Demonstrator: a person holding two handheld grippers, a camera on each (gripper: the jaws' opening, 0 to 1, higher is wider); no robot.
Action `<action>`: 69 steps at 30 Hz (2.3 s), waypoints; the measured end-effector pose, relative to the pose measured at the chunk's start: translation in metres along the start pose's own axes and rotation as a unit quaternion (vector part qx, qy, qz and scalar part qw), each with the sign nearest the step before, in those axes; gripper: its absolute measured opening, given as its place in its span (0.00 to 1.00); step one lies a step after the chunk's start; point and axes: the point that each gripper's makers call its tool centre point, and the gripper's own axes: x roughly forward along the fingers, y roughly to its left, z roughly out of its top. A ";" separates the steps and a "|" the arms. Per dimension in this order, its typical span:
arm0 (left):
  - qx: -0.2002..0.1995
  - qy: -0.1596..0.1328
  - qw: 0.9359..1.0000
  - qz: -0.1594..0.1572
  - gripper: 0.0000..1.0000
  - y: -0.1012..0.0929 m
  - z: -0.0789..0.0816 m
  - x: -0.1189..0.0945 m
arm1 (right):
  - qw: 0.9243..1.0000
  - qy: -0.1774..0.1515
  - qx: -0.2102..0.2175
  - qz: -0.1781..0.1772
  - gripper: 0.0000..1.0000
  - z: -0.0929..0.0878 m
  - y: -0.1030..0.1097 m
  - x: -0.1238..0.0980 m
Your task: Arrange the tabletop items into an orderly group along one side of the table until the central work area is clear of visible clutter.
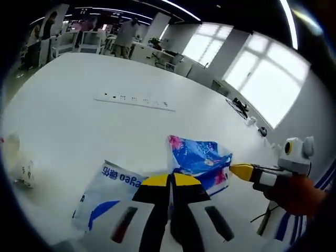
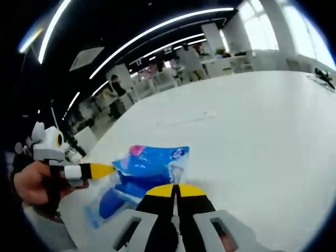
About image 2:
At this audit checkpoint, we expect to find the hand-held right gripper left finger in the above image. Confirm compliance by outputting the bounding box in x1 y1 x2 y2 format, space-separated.
111 183 176 252

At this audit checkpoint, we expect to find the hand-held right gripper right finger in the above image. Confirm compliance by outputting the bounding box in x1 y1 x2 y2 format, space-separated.
175 183 257 252

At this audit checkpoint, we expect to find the blue tissue packet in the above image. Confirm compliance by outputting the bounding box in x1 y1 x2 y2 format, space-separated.
112 144 191 196

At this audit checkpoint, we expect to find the person's left hand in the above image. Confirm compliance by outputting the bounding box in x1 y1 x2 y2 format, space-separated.
13 160 90 205

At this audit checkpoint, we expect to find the ceiling air vent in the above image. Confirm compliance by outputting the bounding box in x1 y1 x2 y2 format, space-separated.
69 46 106 72

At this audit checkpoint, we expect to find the ceiling light strip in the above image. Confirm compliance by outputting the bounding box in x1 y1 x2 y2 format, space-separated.
89 7 235 80
91 33 206 97
37 0 72 65

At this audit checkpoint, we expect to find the small black device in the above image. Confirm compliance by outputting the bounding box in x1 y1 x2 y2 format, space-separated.
313 67 336 90

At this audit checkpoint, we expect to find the large window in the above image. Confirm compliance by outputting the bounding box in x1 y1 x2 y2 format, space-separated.
282 4 336 70
238 0 279 52

